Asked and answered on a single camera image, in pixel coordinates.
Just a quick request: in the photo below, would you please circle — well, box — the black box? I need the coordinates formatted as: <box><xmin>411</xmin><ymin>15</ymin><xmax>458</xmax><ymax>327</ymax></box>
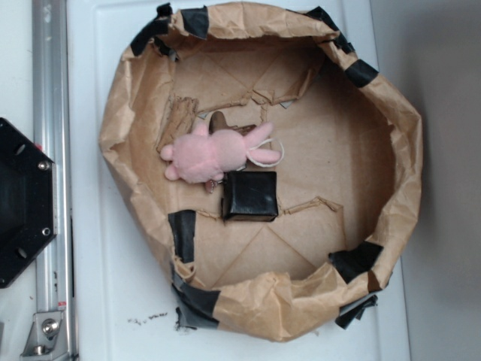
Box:
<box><xmin>221</xmin><ymin>171</ymin><xmax>278</xmax><ymax>222</ymax></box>

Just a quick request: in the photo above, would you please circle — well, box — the pink plush bunny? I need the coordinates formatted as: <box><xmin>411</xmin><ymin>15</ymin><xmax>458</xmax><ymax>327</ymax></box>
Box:
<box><xmin>160</xmin><ymin>121</ymin><xmax>284</xmax><ymax>184</ymax></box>

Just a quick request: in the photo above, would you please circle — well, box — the brown paper bag bin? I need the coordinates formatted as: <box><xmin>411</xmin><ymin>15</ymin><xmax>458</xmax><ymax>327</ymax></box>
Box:
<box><xmin>99</xmin><ymin>2</ymin><xmax>422</xmax><ymax>341</ymax></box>

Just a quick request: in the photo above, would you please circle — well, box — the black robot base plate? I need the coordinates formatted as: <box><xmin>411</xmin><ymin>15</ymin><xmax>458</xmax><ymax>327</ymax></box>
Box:
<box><xmin>0</xmin><ymin>118</ymin><xmax>56</xmax><ymax>289</ymax></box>

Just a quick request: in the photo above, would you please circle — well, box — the aluminium profile rail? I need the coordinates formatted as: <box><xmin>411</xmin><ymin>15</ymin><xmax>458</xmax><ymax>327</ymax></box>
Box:
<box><xmin>32</xmin><ymin>1</ymin><xmax>79</xmax><ymax>360</ymax></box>

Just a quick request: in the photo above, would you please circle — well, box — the metal corner bracket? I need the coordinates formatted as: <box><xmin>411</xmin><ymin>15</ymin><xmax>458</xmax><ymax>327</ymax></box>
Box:
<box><xmin>20</xmin><ymin>311</ymin><xmax>71</xmax><ymax>360</ymax></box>

